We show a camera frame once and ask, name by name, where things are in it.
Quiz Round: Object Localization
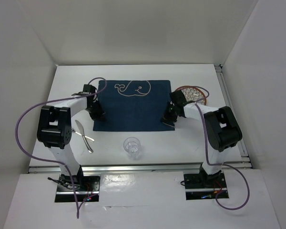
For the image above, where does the clear plastic cup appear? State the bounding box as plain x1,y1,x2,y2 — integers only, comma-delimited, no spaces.
123,137,141,158

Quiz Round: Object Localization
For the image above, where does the front aluminium rail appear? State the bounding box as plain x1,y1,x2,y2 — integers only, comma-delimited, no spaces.
28,162,205,173

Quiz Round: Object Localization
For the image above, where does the floral ceramic plate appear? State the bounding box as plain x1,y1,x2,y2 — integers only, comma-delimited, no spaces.
175,85,207,105

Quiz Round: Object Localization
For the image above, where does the silver table knife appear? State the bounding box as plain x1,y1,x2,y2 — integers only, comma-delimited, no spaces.
75,120,95,154

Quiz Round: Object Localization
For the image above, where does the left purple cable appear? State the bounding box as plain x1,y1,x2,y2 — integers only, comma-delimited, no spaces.
15,76,108,219

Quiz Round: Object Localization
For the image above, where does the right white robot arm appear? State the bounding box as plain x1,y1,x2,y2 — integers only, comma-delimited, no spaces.
161,87,242,187

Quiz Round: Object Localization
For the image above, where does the blue whale placemat cloth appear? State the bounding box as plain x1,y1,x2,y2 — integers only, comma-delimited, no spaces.
93,80,175,132

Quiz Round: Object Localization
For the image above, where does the silver fork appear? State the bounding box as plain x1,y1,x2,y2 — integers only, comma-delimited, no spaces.
72,128,95,142

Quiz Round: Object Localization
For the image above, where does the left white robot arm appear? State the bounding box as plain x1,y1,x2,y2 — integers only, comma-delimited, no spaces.
37,84,106,190

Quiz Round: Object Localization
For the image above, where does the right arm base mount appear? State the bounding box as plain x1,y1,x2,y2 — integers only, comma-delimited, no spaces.
180,166,229,200

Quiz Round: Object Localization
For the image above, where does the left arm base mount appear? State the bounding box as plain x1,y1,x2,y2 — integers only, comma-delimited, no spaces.
48,175,101,203

